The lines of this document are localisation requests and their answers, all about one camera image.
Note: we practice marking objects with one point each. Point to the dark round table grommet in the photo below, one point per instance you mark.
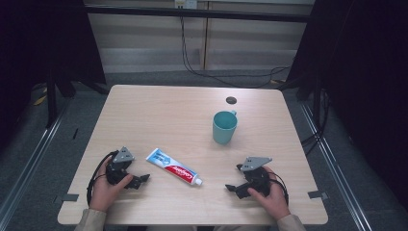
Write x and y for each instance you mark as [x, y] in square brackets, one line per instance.
[231, 100]

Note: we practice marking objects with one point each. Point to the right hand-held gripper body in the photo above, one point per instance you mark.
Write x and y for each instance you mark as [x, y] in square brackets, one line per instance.
[256, 179]

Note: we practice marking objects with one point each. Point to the teal cup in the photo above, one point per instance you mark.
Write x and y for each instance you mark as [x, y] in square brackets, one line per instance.
[224, 130]

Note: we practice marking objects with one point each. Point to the grey tape strip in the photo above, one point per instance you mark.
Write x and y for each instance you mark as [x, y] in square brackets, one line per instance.
[70, 197]
[317, 194]

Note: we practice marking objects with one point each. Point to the black horizontal bar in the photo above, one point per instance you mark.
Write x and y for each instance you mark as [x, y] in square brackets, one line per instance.
[198, 13]

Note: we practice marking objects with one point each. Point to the white wall socket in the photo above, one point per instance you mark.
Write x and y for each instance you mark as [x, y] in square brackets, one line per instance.
[186, 4]

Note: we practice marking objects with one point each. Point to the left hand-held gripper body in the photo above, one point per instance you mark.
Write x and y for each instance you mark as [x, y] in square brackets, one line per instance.
[118, 170]

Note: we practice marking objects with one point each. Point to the person's left hand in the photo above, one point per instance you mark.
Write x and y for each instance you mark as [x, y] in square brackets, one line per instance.
[102, 194]

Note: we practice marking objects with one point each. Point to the yellow floor scrap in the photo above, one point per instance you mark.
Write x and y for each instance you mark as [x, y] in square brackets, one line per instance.
[40, 100]

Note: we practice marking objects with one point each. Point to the metal floor rail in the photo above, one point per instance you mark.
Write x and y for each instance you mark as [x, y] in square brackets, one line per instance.
[333, 166]
[29, 163]

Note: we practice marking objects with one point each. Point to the black curtain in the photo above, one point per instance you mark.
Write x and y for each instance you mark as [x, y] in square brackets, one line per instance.
[38, 48]
[365, 80]

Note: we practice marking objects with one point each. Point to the person's right hand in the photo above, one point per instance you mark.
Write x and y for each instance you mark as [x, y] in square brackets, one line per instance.
[275, 200]

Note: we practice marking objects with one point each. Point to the white red blue toothpaste tube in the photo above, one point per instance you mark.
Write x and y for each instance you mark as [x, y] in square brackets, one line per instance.
[173, 166]

